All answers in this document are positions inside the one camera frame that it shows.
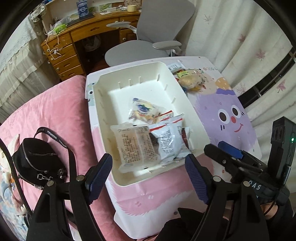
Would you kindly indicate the green tissue pack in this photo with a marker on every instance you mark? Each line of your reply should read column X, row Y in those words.
column 60, row 27

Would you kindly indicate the person's black garment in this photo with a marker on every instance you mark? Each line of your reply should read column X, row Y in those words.
column 196, row 224

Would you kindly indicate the white floral curtain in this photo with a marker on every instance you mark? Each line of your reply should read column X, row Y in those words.
column 242, row 27

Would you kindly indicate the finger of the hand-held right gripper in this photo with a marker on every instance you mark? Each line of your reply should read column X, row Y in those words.
column 230, row 149
column 217, row 155

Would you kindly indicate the bread bun clear packet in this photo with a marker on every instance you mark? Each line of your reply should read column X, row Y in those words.
column 190, row 81

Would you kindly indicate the black bin bag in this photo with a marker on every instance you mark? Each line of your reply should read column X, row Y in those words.
column 91, row 44

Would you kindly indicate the grey office chair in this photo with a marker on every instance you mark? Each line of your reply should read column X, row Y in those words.
column 157, row 20

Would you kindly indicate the wooden desk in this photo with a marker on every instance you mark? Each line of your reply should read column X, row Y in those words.
column 92, row 27

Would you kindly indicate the white printed packet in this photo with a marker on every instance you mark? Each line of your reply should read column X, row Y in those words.
column 175, row 66

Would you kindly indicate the large clear printed bread packet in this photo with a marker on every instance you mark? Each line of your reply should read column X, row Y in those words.
column 134, row 148

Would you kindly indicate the black handbag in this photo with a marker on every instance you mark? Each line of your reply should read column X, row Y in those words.
column 34, row 160

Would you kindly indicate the person's right forearm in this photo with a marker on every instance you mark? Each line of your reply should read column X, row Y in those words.
column 277, row 219

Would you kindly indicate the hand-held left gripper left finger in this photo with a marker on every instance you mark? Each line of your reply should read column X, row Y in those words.
column 99, row 178

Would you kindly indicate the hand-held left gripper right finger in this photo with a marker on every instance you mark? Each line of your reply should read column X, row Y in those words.
column 196, row 178

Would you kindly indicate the dark window frame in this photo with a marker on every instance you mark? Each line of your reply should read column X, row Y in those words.
column 266, row 85

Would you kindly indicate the yellow mug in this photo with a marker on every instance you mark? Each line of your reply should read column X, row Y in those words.
column 132, row 7

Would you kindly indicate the clear plastic bag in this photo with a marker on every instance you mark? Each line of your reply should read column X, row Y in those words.
column 63, row 21

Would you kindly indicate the white plastic storage box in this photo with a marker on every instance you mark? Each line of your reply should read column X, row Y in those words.
column 115, row 97

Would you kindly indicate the pink blanket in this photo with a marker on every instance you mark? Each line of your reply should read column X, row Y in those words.
column 57, row 111

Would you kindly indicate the blue gift bag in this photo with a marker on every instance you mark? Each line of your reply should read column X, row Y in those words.
column 82, row 8

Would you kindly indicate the cartoon printed quilt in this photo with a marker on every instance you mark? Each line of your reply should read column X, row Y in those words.
column 9, row 197

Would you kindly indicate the small red white packet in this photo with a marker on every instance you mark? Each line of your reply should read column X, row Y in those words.
column 164, row 115

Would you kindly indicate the white snack packet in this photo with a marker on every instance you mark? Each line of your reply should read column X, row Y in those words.
column 161, row 127
column 172, row 144

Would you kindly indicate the floral fabric bag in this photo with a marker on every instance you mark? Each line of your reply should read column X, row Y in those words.
column 38, row 12

